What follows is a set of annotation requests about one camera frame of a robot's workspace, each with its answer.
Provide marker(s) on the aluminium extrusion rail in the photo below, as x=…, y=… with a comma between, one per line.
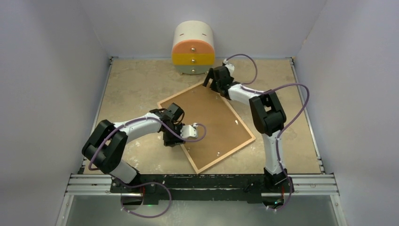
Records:
x=304, y=184

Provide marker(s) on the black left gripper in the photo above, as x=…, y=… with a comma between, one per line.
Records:
x=173, y=142

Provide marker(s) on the brown hardboard backing board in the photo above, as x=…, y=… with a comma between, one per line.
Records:
x=205, y=124

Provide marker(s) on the wooden picture frame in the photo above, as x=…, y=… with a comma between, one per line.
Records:
x=218, y=156

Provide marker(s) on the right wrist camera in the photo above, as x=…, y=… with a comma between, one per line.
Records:
x=229, y=66

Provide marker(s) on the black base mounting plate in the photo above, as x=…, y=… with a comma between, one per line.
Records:
x=250, y=188

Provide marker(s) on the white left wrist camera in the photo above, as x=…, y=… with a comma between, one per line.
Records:
x=189, y=131

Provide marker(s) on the round three-drawer mini cabinet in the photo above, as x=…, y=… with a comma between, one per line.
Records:
x=193, y=50

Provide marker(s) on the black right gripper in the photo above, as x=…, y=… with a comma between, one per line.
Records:
x=209, y=76

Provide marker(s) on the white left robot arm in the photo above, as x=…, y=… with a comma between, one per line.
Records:
x=105, y=146

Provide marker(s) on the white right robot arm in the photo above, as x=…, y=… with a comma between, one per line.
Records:
x=267, y=113

